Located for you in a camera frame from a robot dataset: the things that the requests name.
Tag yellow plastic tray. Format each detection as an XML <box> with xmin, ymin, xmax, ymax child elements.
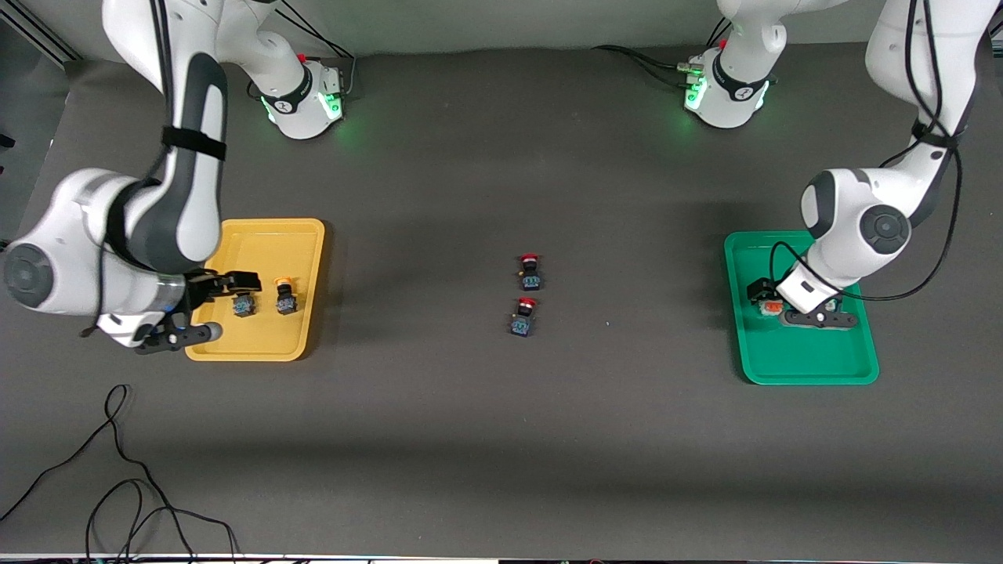
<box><xmin>184</xmin><ymin>218</ymin><xmax>326</xmax><ymax>363</ymax></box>

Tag green plastic tray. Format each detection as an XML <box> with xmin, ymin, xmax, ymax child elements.
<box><xmin>722</xmin><ymin>230</ymin><xmax>880</xmax><ymax>386</ymax></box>

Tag dark grey table mat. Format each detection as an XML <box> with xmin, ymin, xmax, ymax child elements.
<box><xmin>0</xmin><ymin>38</ymin><xmax>1003</xmax><ymax>559</ymax></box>

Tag loose thin black cable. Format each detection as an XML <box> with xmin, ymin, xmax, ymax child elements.
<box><xmin>0</xmin><ymin>384</ymin><xmax>240</xmax><ymax>563</ymax></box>

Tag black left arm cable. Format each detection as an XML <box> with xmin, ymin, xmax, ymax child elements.
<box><xmin>768</xmin><ymin>0</ymin><xmax>976</xmax><ymax>302</ymax></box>

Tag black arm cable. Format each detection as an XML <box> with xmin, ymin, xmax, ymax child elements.
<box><xmin>768</xmin><ymin>0</ymin><xmax>976</xmax><ymax>302</ymax></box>
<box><xmin>78</xmin><ymin>0</ymin><xmax>175</xmax><ymax>339</ymax></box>

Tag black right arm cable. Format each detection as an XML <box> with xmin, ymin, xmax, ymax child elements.
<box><xmin>78</xmin><ymin>0</ymin><xmax>175</xmax><ymax>339</ymax></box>

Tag black right arm base cables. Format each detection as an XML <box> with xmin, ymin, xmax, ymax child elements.
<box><xmin>247</xmin><ymin>8</ymin><xmax>357</xmax><ymax>101</ymax></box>

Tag black arm base cables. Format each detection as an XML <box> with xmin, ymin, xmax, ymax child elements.
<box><xmin>592</xmin><ymin>17</ymin><xmax>733</xmax><ymax>89</ymax></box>
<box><xmin>247</xmin><ymin>8</ymin><xmax>357</xmax><ymax>101</ymax></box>

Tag black left arm base cables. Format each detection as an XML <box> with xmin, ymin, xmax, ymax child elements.
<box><xmin>592</xmin><ymin>17</ymin><xmax>733</xmax><ymax>89</ymax></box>

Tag aluminium frame rail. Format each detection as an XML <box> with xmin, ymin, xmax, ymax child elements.
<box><xmin>0</xmin><ymin>16</ymin><xmax>83</xmax><ymax>65</ymax></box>

